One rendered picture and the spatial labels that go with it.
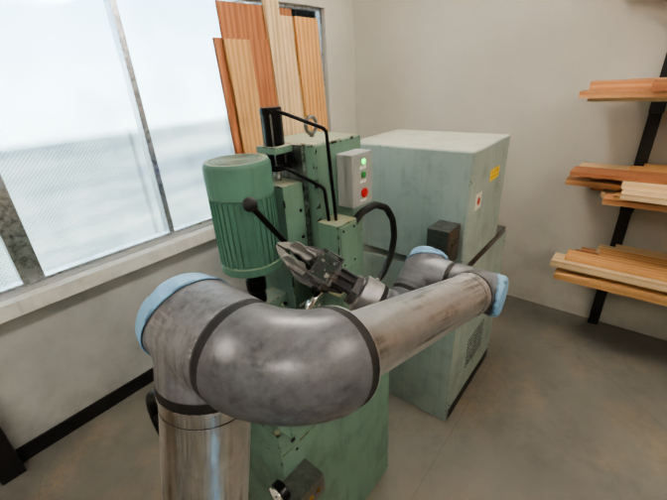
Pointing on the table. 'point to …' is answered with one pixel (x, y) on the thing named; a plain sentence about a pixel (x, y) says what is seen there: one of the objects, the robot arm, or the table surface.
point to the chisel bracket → (276, 297)
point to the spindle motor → (242, 180)
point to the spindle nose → (257, 287)
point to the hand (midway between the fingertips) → (281, 248)
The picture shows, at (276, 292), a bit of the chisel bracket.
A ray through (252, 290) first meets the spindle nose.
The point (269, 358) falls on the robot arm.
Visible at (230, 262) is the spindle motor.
